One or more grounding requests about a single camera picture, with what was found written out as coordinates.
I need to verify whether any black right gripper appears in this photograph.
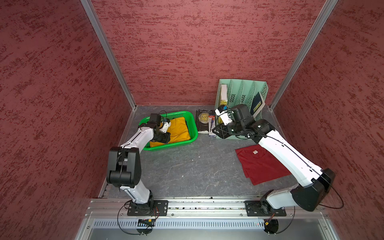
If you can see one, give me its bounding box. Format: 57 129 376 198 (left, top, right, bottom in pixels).
211 118 245 138

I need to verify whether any yellow t-shirt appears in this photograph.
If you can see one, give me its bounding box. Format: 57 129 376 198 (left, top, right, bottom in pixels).
150 117 191 148

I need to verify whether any red t-shirt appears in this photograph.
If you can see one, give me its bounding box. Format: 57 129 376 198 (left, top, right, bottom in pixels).
236 145 291 186

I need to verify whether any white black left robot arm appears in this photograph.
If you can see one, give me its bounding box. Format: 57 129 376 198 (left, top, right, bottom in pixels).
106 114 171 217

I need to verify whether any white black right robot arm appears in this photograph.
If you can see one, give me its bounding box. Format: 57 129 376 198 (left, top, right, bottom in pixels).
213 104 336 216

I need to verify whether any green plastic basket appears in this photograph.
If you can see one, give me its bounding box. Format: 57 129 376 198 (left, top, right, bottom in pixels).
144 111 198 151

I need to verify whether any red white pen box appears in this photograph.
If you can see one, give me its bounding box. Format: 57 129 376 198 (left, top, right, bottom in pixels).
208 115 216 137

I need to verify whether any black book with gold circle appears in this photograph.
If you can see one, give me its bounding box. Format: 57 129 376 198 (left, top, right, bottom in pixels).
196 109 216 134

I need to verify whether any yellow white book in organizer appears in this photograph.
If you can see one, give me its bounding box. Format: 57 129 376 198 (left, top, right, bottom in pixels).
218 84 228 106

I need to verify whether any mint green file organizer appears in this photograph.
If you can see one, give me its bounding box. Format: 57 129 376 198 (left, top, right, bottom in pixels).
215 79 275 140

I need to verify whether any dark blue book in organizer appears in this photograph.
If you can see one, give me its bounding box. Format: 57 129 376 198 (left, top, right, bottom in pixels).
250 92 265 119

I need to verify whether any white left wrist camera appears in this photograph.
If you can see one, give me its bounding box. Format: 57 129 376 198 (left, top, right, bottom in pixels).
160 119 171 133

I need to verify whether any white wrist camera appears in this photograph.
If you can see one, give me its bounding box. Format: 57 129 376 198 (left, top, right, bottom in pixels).
215 105 233 126
160 119 171 133

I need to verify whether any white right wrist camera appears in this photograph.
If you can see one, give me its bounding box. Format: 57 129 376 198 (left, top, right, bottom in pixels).
215 105 233 126

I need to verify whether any left base cable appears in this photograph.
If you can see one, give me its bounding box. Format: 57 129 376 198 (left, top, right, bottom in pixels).
116 201 160 236

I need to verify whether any base cable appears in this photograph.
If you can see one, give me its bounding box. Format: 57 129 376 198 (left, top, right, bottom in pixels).
116 201 160 236
257 179 345 235

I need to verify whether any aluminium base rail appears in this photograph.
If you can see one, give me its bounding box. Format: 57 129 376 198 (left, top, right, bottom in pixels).
79 197 333 239

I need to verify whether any right base cable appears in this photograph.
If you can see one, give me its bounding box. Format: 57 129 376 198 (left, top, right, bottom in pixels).
257 179 345 235

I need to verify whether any left aluminium corner post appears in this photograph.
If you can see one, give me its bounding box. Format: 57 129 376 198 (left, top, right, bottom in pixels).
81 0 137 111

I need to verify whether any aluminium corner post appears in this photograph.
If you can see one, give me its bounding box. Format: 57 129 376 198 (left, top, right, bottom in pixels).
81 0 137 111
269 0 338 112

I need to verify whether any right aluminium corner post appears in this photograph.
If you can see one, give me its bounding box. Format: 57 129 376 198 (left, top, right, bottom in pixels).
269 0 338 112

